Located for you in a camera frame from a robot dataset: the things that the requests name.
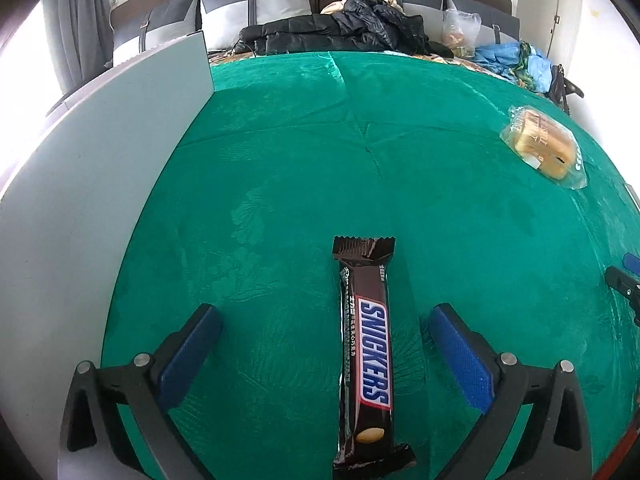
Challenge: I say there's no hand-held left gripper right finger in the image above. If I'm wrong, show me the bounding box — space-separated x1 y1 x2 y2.
427 302 593 480

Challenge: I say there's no black handbag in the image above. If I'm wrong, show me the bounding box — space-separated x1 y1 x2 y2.
547 62 585 115

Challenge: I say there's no blue cloth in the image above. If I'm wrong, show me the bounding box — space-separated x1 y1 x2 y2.
472 40 557 93

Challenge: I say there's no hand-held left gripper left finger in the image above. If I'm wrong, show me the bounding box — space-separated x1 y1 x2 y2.
59 302 223 480

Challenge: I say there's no beige patterned cloth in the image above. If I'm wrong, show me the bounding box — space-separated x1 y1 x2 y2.
320 0 406 15

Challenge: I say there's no green velvet blanket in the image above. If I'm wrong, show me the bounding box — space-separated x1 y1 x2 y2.
100 50 640 480

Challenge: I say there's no dark brown chocolate bar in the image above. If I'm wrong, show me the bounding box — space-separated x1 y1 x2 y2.
331 234 417 480

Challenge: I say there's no grey board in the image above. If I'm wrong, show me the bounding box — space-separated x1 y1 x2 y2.
0 30 216 480

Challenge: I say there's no clear bread packet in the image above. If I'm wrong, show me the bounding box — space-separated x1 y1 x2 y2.
500 105 588 191

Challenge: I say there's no grey curtain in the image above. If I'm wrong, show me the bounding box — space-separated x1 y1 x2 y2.
42 0 113 95

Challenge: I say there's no black puffer jacket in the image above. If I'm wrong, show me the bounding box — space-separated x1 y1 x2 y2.
239 0 453 58

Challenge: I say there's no clear plastic bag of snacks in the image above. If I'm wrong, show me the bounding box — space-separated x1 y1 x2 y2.
442 9 482 58

